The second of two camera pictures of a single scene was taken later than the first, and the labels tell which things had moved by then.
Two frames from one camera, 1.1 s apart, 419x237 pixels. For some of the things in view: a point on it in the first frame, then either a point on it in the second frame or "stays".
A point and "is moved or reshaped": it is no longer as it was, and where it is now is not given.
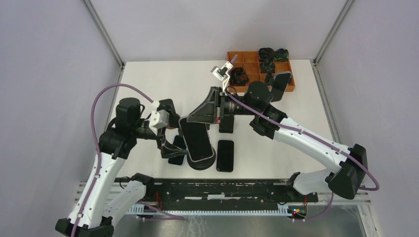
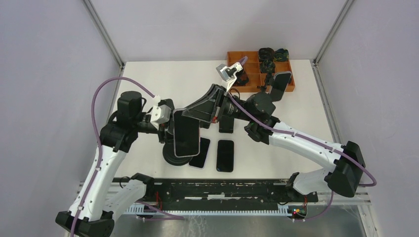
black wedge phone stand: (227, 126) stays
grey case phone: (197, 140) is moved or reshaped
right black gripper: (206, 111) stays
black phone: (225, 156) stays
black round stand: (270, 79) stays
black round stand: (202, 164) is moved or reshaped
